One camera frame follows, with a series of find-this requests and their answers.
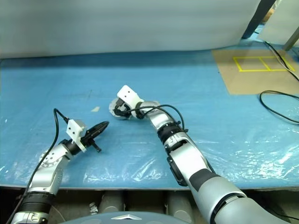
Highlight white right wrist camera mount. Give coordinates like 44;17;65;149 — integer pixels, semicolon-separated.
116;85;144;117

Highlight crumpled white object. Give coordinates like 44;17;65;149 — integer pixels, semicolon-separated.
88;202;99;215

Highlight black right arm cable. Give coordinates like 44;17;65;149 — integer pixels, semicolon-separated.
121;104;189;133

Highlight looped black cable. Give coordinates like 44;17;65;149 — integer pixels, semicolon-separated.
259;90;299;124

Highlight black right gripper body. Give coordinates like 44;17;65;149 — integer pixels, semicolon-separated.
117;98;131;113

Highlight thin black straight cable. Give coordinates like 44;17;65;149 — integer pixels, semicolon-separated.
263;41;299;82

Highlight grey metal leg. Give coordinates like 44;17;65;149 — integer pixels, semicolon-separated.
284;29;299;51

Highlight round motor housing copper windings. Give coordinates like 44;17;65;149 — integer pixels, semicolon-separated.
108;98;133;121

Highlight grey robot torso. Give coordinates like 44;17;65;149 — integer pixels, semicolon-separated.
58;211;187;224

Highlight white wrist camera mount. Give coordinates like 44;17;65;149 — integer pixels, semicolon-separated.
66;119;87;153
116;85;144;117

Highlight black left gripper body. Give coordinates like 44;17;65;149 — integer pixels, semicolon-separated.
80;132;102;154

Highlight large white backdrop board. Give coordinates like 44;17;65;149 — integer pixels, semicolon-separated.
0;0;263;59

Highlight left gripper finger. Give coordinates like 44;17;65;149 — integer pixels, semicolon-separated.
92;122;110;139
88;121;110;134

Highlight blue plastic table cover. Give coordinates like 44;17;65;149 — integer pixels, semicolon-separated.
0;38;299;191

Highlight white side panel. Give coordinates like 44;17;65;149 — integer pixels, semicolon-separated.
258;0;299;46

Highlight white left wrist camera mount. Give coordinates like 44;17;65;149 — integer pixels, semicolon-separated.
66;119;87;153

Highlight brown cardboard sheet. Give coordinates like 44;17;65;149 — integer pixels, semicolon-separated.
211;49;299;96

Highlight grey rounded cylinder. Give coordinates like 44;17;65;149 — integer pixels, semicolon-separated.
167;191;193;217
98;190;124;213

